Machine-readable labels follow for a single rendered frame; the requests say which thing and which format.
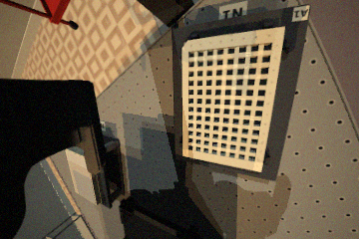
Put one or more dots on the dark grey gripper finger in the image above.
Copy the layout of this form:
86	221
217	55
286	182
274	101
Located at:
39	118

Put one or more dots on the grey flat base plate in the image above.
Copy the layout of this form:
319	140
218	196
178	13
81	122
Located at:
315	195

